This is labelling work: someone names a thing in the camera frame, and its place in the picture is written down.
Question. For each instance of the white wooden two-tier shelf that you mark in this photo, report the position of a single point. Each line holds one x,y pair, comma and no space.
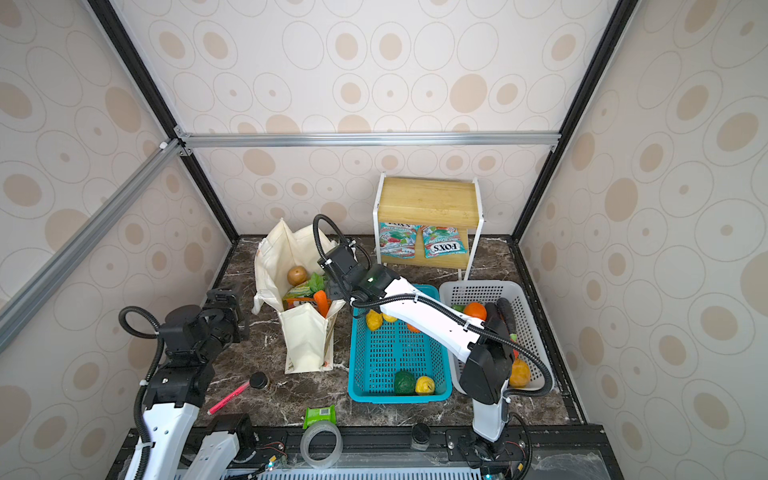
444,203

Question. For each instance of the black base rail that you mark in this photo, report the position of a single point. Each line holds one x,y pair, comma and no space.
523,452

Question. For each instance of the small black cap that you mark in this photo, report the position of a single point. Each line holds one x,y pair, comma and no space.
258,381

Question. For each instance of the yellow fruit front right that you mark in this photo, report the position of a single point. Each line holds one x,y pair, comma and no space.
425,385

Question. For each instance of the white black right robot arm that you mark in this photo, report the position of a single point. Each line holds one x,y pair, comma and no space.
484,346

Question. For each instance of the orange pink snack bag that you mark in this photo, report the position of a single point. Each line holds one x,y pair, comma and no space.
290,303

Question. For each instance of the clear tape roll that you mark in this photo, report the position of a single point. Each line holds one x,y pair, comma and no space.
321,445

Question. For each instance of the black knob on rail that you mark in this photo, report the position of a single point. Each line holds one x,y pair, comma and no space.
420,437

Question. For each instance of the green yellow snack bag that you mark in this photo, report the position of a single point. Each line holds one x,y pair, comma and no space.
307,289

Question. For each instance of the orange carrot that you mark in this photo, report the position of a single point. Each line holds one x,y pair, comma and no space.
322,303

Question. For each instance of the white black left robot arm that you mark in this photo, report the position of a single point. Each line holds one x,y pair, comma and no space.
173,391

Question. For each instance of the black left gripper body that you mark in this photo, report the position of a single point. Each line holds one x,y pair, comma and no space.
225,324

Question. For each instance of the red teal snack bag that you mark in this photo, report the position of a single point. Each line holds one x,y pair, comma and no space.
397,239

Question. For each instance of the green Fox's candy bag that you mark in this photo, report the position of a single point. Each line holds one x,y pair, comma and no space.
442,241

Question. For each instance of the orange fruit in white basket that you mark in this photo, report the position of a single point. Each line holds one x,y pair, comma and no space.
476,310

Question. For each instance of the teal plastic basket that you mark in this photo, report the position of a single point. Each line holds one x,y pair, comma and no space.
377,356

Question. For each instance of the cream canvas grocery bag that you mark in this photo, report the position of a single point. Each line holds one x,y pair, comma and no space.
308,336

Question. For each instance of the brown potato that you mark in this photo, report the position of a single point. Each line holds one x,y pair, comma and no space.
297,275

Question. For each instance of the white plastic basket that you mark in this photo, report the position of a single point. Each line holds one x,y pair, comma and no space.
455,293

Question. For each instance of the purple eggplant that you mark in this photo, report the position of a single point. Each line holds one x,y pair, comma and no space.
494,320

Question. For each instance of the pink marker pen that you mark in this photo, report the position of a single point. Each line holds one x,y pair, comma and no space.
227,399

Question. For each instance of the yellow potato-like vegetable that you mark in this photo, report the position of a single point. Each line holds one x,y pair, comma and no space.
520,375

